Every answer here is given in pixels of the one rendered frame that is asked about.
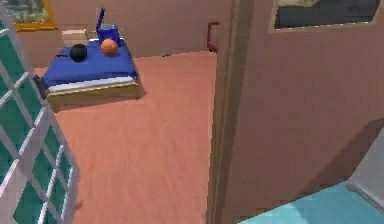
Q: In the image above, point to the orange basketball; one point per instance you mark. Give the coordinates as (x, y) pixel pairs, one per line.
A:
(109, 47)

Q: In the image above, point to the gold framed picture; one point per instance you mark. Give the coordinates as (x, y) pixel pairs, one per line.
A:
(31, 15)

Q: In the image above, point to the black ball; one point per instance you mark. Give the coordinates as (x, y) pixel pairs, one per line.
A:
(78, 52)

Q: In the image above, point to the bed with blue blanket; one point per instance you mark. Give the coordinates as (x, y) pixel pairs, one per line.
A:
(90, 68)

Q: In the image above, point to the beige bedside table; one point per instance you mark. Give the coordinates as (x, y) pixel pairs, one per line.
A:
(74, 36)

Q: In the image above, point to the white glass panel door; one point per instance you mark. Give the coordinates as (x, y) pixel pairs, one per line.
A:
(31, 140)

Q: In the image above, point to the grey white furniture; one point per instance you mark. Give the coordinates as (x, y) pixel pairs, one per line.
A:
(371, 173)

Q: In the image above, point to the red chair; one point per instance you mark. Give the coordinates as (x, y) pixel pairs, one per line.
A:
(212, 36)

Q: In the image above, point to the blue pillow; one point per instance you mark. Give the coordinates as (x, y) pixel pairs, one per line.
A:
(108, 32)

